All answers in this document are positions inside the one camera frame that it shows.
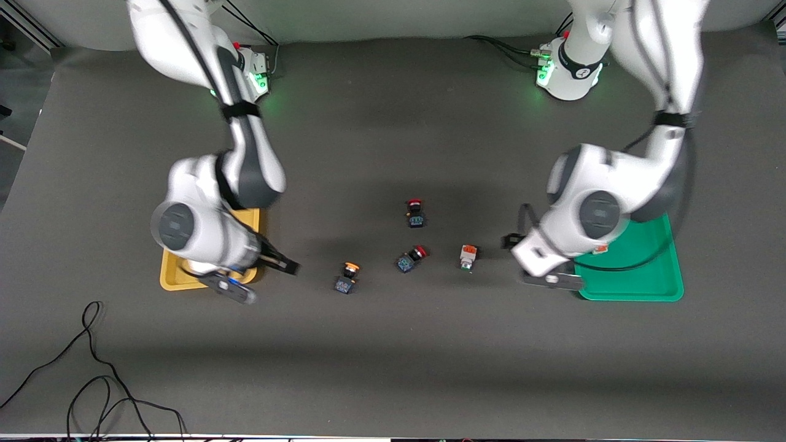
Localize yellow push button switch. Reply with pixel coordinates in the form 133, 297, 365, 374
335, 262, 361, 295

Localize yellow plastic tray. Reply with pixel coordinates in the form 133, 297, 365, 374
160, 207, 266, 291

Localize green plastic tray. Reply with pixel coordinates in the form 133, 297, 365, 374
574, 212, 685, 302

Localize dark grey table mat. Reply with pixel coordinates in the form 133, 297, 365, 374
0, 21, 786, 440

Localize loose thin black cable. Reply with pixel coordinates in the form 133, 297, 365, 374
0, 301, 188, 442

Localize black left arm base cables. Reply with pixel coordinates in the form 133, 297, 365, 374
464, 12, 575, 68

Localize black arm base cables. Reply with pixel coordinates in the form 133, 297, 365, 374
464, 12, 575, 68
221, 0, 281, 77

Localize black right arm base cables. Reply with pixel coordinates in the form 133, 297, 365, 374
221, 0, 281, 77

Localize aluminium frame rail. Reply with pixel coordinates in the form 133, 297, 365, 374
0, 9, 62, 50

